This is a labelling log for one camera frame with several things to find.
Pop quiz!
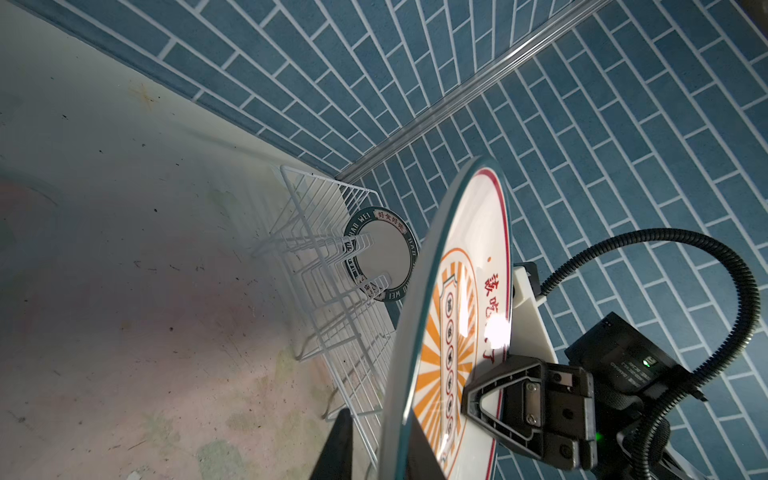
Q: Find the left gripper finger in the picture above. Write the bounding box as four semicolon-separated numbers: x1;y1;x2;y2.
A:
309;408;354;480

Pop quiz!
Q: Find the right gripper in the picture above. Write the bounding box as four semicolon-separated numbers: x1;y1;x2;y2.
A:
461;355;598;471

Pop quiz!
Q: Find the white round plate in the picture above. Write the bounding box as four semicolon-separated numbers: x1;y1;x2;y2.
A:
377;157;513;479

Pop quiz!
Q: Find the black patterned round plate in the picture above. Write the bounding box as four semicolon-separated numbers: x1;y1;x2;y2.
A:
343;206;419;302

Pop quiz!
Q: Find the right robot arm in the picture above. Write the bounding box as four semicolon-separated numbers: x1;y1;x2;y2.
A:
461;228;760;479

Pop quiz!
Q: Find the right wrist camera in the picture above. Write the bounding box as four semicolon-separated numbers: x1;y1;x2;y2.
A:
507;262;557;363

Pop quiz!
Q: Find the white wire dish rack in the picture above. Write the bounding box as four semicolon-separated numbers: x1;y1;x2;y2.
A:
257;165;395;470

